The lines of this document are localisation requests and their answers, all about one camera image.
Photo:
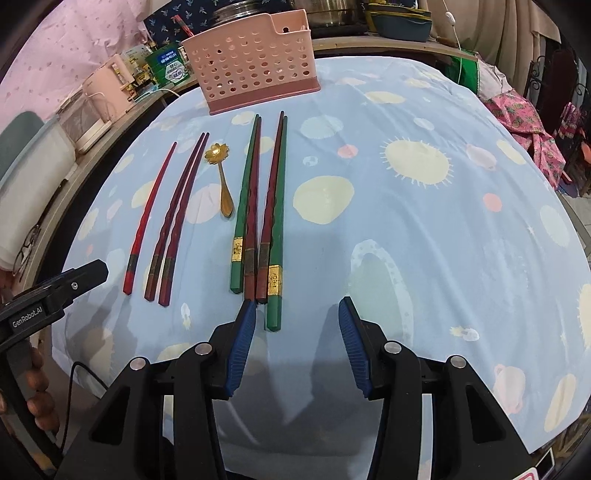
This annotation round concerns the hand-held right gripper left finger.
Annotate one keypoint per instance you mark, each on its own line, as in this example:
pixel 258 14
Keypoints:
pixel 240 344

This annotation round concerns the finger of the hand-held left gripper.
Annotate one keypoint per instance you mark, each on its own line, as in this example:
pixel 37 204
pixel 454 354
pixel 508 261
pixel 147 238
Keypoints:
pixel 81 277

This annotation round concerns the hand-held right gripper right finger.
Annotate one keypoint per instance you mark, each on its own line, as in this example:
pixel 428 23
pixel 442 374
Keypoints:
pixel 354 344

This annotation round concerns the green chopstick gold band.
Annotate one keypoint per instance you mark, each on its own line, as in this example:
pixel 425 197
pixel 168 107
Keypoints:
pixel 240 221
pixel 275 304

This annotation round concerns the dark red chopstick pair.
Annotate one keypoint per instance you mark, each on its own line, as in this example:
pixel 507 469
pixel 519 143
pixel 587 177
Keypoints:
pixel 152 277

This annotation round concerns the bright red chopstick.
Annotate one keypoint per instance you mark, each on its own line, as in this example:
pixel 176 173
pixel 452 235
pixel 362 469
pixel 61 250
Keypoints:
pixel 147 217

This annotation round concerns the gold flower spoon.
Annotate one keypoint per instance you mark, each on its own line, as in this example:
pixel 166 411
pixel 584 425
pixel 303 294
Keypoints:
pixel 227 203

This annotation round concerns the pink perforated utensil basket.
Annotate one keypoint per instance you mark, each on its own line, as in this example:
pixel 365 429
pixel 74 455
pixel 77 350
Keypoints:
pixel 249 69

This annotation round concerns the person's left hand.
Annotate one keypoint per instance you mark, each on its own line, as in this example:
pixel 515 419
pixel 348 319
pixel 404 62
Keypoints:
pixel 39 392

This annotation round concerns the blue printed tablecloth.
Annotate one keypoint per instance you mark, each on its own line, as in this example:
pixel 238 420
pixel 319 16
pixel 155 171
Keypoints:
pixel 415 254

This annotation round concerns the green printed box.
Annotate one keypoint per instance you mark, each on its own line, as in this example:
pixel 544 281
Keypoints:
pixel 168 64

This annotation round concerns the pink dotted curtain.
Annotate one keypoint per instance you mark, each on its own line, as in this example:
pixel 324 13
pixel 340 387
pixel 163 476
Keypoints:
pixel 69 46

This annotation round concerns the dark blue printed cloth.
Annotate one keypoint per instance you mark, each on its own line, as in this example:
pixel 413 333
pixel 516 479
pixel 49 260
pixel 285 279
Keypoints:
pixel 161 23

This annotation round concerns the pink patterned cloth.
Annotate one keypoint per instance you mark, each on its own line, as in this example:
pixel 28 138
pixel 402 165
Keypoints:
pixel 531 129

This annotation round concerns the green cloth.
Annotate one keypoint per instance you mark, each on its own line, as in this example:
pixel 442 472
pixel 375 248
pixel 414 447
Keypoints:
pixel 467 69

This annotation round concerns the steel pot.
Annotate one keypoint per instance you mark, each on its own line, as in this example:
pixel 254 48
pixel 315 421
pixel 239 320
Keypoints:
pixel 244 8
pixel 330 11

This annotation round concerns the blue food container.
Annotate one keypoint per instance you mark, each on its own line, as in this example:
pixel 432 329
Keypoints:
pixel 401 23

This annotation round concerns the beige curtain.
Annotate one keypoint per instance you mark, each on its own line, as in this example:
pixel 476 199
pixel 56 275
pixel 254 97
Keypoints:
pixel 503 32

